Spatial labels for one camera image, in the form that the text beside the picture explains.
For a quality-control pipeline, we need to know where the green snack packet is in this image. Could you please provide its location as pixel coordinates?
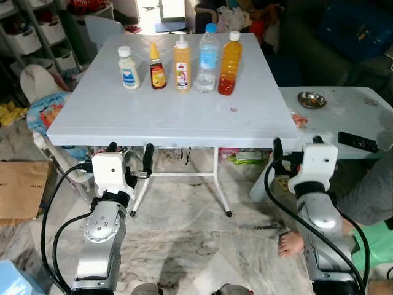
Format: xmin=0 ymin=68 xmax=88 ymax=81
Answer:
xmin=230 ymin=149 xmax=268 ymax=165

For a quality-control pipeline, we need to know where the black remote control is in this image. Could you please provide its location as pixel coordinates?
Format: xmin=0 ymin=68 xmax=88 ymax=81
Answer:
xmin=338 ymin=131 xmax=379 ymax=153

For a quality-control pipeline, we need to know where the small steel dish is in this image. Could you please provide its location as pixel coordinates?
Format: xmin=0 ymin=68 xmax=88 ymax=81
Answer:
xmin=298 ymin=91 xmax=327 ymax=110

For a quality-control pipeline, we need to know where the white speckled side table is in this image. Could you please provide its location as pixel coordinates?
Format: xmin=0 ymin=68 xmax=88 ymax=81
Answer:
xmin=278 ymin=86 xmax=393 ymax=162

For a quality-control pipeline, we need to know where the white plastic square table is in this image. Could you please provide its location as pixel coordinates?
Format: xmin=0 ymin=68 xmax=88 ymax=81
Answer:
xmin=46 ymin=33 xmax=302 ymax=217

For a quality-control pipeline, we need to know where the person in grey shorts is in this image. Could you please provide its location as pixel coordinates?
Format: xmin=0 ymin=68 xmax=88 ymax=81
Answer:
xmin=278 ymin=151 xmax=393 ymax=258

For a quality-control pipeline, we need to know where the child seat with lion print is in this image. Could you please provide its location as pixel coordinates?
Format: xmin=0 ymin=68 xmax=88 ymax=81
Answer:
xmin=26 ymin=92 xmax=73 ymax=148

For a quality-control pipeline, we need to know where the white-capped mayonnaise bottle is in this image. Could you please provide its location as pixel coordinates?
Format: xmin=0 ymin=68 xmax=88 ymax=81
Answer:
xmin=117 ymin=46 xmax=141 ymax=90

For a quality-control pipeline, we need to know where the brown sauce bottle yellow cap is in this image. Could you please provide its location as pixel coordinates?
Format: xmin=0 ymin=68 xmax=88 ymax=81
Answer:
xmin=149 ymin=41 xmax=167 ymax=90

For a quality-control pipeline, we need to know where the orange squeeze bottle white nozzle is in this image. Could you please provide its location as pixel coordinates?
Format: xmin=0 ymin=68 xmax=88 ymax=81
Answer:
xmin=173 ymin=33 xmax=192 ymax=93

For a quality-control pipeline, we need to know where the white potty seat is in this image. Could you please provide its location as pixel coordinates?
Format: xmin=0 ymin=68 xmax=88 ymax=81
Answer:
xmin=20 ymin=63 xmax=62 ymax=104

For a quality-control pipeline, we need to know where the white storage basket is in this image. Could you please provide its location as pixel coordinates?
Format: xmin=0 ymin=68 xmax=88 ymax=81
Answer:
xmin=54 ymin=49 xmax=77 ymax=71
xmin=6 ymin=28 xmax=42 ymax=55
xmin=37 ymin=18 xmax=65 ymax=45

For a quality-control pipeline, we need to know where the brown paper bag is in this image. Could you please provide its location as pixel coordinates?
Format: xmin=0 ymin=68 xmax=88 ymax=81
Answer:
xmin=0 ymin=161 xmax=51 ymax=220

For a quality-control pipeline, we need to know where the orange liquid bottle white cap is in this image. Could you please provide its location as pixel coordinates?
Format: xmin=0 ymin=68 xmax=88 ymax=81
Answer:
xmin=218 ymin=31 xmax=243 ymax=96

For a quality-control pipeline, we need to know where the yellow toy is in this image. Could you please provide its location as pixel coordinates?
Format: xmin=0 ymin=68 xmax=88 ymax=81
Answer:
xmin=0 ymin=101 xmax=25 ymax=127

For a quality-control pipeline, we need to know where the dark sofa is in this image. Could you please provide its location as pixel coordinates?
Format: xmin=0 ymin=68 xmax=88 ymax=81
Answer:
xmin=270 ymin=0 xmax=393 ymax=87

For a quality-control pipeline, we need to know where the clear water bottle blue cap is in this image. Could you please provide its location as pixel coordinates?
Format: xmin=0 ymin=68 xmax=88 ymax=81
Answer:
xmin=195 ymin=23 xmax=220 ymax=93

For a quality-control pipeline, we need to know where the blue bag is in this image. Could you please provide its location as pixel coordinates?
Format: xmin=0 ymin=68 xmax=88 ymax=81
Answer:
xmin=319 ymin=3 xmax=384 ymax=59

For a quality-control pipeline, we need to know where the green rolled mat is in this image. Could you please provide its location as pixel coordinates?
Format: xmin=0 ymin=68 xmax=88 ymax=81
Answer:
xmin=61 ymin=9 xmax=90 ymax=62

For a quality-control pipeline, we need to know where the green plastic stool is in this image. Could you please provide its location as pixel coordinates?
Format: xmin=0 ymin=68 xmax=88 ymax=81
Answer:
xmin=350 ymin=220 xmax=393 ymax=271

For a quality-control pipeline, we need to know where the grey robot left knee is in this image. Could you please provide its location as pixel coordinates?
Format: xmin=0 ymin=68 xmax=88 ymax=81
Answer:
xmin=131 ymin=283 xmax=161 ymax=295

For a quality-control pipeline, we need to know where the grey robot knee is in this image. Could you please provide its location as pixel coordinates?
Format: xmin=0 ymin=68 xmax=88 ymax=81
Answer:
xmin=220 ymin=284 xmax=252 ymax=295
xmin=131 ymin=283 xmax=161 ymax=295

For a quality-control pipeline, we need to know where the pale plastic chair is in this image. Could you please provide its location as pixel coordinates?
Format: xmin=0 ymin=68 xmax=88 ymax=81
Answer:
xmin=85 ymin=15 xmax=123 ymax=50

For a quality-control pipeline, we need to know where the child in red clothes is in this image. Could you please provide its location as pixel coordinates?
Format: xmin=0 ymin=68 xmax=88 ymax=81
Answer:
xmin=249 ymin=12 xmax=271 ymax=44

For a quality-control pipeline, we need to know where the blue doormat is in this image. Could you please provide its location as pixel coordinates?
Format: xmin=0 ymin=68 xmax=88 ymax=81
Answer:
xmin=154 ymin=22 xmax=185 ymax=33

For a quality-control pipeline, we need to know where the grey robot right knee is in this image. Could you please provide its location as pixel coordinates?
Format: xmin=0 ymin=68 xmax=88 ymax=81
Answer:
xmin=220 ymin=284 xmax=252 ymax=295

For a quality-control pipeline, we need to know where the white clothes pile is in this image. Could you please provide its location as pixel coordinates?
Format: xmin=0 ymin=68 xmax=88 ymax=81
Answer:
xmin=215 ymin=6 xmax=249 ymax=31

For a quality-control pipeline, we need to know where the grey shelving rack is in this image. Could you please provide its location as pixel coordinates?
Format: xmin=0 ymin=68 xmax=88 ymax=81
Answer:
xmin=0 ymin=0 xmax=80 ymax=77

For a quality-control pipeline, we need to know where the light blue plastic box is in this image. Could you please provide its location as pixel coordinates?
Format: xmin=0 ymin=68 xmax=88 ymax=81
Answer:
xmin=0 ymin=259 xmax=31 ymax=295

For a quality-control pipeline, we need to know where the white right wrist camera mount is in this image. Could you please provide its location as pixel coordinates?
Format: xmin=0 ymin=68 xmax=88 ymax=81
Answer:
xmin=287 ymin=144 xmax=339 ymax=197

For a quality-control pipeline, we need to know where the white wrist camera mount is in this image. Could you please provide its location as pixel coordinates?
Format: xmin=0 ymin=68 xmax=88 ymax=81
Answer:
xmin=287 ymin=144 xmax=339 ymax=197
xmin=91 ymin=152 xmax=137 ymax=199

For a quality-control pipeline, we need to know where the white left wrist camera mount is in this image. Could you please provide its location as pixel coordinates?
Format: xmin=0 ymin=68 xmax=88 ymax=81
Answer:
xmin=91 ymin=152 xmax=137 ymax=199

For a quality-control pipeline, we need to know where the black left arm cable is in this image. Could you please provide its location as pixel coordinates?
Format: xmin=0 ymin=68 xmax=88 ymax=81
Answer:
xmin=40 ymin=161 xmax=94 ymax=294

